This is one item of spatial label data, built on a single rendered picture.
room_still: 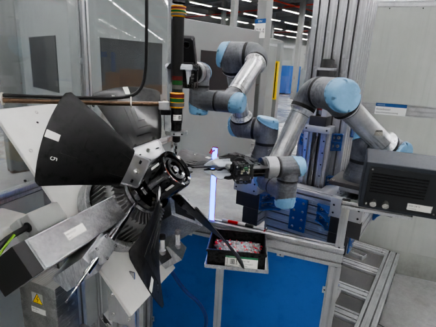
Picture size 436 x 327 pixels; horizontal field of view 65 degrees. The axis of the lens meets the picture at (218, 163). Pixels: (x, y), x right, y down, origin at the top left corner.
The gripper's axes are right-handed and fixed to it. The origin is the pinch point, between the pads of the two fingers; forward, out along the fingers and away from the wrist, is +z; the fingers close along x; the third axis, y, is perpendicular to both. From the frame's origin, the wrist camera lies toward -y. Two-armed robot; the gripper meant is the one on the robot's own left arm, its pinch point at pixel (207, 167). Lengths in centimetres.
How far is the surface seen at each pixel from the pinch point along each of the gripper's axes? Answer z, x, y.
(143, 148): 21.7, -8.7, 4.2
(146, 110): 19.9, -17.8, -5.9
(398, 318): -143, 121, -24
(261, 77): -282, 50, -617
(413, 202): -67, 6, 24
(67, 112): 40, -23, 20
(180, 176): 12.2, -4.0, 15.9
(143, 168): 22.2, -6.3, 14.2
